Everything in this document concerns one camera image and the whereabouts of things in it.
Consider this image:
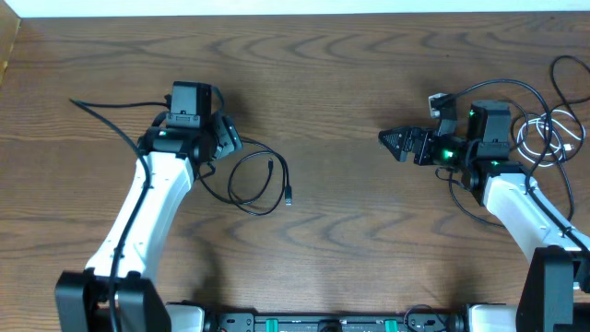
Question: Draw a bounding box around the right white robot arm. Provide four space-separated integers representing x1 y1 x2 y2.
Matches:
378 94 589 331

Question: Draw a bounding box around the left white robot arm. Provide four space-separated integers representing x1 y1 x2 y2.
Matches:
54 81 242 331

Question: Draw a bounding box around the cardboard box edge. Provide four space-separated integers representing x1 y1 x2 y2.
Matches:
0 0 21 83

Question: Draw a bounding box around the white usb cable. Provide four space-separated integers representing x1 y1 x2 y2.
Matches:
515 109 586 168

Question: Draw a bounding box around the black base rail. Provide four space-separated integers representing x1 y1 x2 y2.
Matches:
203 307 468 332

